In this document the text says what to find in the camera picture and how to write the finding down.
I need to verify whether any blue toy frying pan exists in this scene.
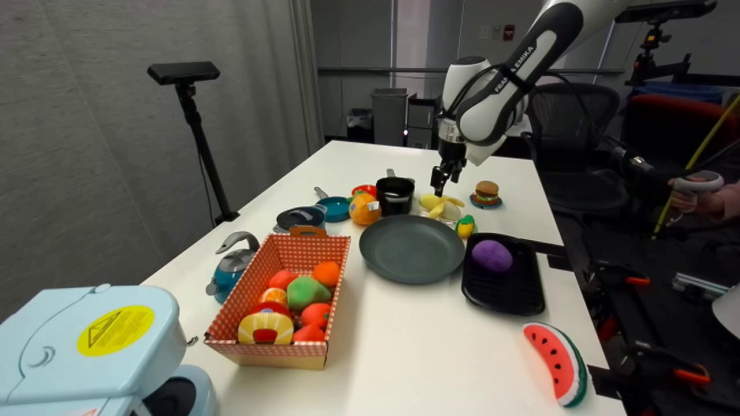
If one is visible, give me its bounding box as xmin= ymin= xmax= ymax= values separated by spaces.
xmin=314 ymin=187 xmax=349 ymax=222

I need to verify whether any teal toy pot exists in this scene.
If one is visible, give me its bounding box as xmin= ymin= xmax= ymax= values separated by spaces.
xmin=207 ymin=230 xmax=260 ymax=302

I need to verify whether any watermelon slice plush toy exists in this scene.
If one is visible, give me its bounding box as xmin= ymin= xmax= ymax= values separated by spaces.
xmin=524 ymin=324 xmax=589 ymax=407

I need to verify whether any burger toy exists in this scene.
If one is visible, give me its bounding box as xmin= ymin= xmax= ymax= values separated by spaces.
xmin=471 ymin=181 xmax=502 ymax=207

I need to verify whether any purple plush toy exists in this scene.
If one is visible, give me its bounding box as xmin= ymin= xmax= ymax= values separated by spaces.
xmin=472 ymin=240 xmax=513 ymax=272

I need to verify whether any black pot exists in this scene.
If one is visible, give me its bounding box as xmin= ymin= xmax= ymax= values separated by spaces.
xmin=377 ymin=175 xmax=415 ymax=217

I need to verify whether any orange checkered basket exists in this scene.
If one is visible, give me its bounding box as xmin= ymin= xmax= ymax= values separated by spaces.
xmin=207 ymin=235 xmax=349 ymax=369

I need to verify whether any yellow banana plush toy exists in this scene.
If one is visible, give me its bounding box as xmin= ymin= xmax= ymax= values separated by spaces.
xmin=419 ymin=195 xmax=466 ymax=222

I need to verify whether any green plush pear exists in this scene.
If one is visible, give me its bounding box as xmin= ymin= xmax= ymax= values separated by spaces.
xmin=288 ymin=276 xmax=332 ymax=311

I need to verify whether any dark grey round plate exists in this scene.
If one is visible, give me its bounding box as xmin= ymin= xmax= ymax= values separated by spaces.
xmin=358 ymin=215 xmax=466 ymax=285

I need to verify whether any black camera on stand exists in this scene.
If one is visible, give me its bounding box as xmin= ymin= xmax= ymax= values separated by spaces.
xmin=146 ymin=61 xmax=238 ymax=225

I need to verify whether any person hand with controller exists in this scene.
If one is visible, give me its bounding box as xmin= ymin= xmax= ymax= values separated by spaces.
xmin=668 ymin=172 xmax=740 ymax=225

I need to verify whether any orange plush toy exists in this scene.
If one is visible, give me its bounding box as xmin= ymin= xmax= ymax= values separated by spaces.
xmin=349 ymin=192 xmax=382 ymax=227

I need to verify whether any red plush tomato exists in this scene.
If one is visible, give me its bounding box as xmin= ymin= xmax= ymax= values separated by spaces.
xmin=301 ymin=302 xmax=332 ymax=326

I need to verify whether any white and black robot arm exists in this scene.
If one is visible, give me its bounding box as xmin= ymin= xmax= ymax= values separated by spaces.
xmin=430 ymin=0 xmax=637 ymax=197

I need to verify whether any black office chair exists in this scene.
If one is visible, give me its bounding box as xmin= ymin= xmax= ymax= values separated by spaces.
xmin=525 ymin=80 xmax=644 ymax=227

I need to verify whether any black rectangular tray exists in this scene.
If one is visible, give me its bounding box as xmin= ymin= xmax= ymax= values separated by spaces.
xmin=462 ymin=233 xmax=547 ymax=317

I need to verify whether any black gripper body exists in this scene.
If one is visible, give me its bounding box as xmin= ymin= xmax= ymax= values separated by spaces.
xmin=437 ymin=141 xmax=467 ymax=183

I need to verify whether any light blue toy toaster oven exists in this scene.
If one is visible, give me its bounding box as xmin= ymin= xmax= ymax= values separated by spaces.
xmin=0 ymin=285 xmax=219 ymax=416

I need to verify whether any corn plush toy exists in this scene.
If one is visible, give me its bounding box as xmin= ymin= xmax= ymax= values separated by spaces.
xmin=457 ymin=215 xmax=478 ymax=240

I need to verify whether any yellow red plush slice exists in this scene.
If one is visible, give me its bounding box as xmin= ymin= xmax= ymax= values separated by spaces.
xmin=238 ymin=310 xmax=294 ymax=345

